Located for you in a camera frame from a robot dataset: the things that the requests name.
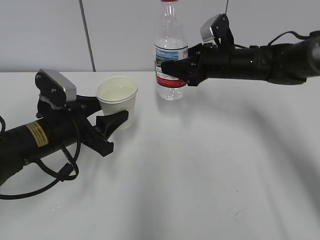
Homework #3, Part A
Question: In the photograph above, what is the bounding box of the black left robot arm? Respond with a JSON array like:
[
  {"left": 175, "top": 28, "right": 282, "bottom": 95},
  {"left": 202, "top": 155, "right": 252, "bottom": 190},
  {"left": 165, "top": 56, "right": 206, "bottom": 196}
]
[{"left": 0, "top": 95, "right": 129, "bottom": 184}]

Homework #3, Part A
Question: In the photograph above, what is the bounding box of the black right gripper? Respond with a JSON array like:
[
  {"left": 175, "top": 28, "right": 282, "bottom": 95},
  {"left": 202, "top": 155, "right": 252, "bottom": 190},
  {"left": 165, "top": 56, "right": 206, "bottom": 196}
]
[{"left": 161, "top": 43, "right": 234, "bottom": 87}]

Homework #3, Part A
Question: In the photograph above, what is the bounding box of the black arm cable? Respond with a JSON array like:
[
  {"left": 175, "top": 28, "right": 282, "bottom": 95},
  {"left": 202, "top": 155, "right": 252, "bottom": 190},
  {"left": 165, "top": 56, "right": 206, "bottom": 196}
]
[
  {"left": 0, "top": 114, "right": 81, "bottom": 200},
  {"left": 233, "top": 30, "right": 320, "bottom": 50}
]

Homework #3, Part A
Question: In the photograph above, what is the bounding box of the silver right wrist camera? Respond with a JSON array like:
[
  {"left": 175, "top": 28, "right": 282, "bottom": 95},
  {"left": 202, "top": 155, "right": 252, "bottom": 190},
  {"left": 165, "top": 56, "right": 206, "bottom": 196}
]
[{"left": 200, "top": 13, "right": 235, "bottom": 49}]

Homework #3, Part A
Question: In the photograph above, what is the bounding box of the clear plastic water bottle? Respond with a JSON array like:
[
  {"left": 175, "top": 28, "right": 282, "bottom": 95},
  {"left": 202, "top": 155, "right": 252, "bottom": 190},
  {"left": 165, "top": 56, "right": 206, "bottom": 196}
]
[{"left": 154, "top": 0, "right": 188, "bottom": 101}]

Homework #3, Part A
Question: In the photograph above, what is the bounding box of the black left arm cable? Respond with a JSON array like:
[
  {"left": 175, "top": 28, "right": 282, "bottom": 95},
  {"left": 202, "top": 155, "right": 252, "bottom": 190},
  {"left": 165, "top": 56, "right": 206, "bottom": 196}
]
[{"left": 0, "top": 114, "right": 81, "bottom": 200}]

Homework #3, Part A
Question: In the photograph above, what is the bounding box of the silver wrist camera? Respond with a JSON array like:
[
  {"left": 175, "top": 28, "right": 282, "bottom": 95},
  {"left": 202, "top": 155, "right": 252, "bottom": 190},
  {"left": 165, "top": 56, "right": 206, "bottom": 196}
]
[
  {"left": 35, "top": 68, "right": 77, "bottom": 110},
  {"left": 200, "top": 13, "right": 235, "bottom": 49}
]

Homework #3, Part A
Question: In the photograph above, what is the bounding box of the white paper cup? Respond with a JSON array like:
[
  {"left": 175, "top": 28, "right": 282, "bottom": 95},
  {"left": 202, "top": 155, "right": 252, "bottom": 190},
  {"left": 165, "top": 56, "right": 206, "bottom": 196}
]
[{"left": 96, "top": 76, "right": 138, "bottom": 130}]

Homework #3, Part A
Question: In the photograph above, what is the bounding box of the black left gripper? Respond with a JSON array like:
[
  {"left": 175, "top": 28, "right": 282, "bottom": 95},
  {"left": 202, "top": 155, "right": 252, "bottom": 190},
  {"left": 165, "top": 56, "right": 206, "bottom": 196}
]
[{"left": 37, "top": 95, "right": 129, "bottom": 157}]

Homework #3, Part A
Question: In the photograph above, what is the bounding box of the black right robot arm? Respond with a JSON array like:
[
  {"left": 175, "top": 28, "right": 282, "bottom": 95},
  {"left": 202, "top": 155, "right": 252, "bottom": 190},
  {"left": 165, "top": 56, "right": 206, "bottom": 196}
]
[{"left": 161, "top": 36, "right": 320, "bottom": 87}]

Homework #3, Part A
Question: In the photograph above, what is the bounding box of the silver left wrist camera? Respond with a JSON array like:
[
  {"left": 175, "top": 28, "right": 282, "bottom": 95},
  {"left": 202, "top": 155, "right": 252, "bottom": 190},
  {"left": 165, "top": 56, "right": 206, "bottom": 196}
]
[{"left": 35, "top": 68, "right": 77, "bottom": 110}]

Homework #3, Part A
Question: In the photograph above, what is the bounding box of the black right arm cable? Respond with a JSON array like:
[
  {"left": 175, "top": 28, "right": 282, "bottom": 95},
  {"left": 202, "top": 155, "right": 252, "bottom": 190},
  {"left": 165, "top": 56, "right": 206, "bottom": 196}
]
[{"left": 233, "top": 30, "right": 320, "bottom": 50}]

